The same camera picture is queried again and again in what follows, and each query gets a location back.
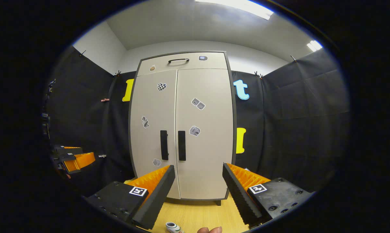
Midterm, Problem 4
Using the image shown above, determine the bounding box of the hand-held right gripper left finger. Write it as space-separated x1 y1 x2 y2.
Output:
86 165 176 229

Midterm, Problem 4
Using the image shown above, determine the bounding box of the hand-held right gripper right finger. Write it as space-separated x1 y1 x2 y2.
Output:
223 162 313 227

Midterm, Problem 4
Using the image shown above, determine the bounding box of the white plastic bottle green label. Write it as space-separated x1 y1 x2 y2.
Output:
165 222 184 233

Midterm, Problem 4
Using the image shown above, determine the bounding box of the grey cabinet door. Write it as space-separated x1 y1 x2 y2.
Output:
130 69 181 199
175 68 234 200

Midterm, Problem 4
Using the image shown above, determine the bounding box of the grey cabinet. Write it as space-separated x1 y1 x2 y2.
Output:
128 50 237 206

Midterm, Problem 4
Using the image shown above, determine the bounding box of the beige cabinet drawer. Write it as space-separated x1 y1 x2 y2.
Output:
137 52 228 77

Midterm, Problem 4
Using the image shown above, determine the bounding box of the black backdrop cloth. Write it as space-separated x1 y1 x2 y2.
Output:
41 45 351 194

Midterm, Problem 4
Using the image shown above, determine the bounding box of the small ceiling light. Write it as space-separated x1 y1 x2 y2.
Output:
306 40 323 52

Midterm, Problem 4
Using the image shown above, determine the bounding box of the long ceiling light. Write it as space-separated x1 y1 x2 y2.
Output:
195 0 274 20

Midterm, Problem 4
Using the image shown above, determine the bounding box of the black left door handle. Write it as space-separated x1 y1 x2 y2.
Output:
160 130 169 161

